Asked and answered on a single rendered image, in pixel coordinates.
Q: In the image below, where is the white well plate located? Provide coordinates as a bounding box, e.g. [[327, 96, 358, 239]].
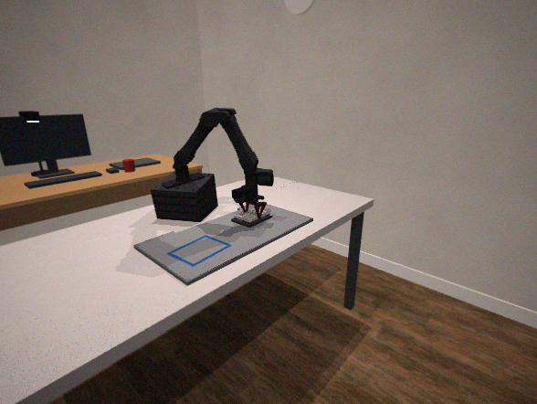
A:
[[237, 208, 268, 222]]

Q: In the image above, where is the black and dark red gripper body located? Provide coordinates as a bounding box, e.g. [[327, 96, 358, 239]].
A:
[[244, 185, 264, 206]]

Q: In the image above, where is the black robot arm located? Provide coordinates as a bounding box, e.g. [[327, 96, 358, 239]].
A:
[[162, 108, 274, 204]]

